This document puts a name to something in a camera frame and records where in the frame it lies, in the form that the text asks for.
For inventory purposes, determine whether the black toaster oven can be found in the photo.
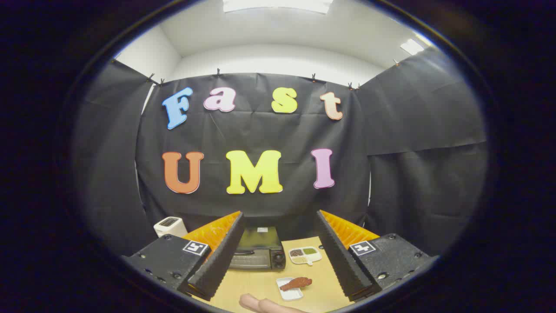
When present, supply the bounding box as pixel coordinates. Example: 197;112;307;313
228;226;287;271

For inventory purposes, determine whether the red meat steak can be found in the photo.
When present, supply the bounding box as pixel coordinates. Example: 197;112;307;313
279;277;313;292

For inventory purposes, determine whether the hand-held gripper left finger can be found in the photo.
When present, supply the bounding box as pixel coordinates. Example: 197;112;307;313
121;211;246;301

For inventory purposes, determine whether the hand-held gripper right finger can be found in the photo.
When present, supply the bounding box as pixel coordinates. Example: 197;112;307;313
315;210;438;303

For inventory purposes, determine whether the white rectangular tray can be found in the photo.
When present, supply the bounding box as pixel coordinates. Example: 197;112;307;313
276;277;304;301

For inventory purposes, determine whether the white bread toaster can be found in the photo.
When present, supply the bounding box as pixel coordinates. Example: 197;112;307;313
153;216;189;238

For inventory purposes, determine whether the white divided plate with grains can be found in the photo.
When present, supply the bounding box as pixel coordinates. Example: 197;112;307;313
288;246;323;266

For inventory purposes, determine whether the ceiling light panel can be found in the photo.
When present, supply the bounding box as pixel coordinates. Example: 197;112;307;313
222;0;334;13
400;38;425;56

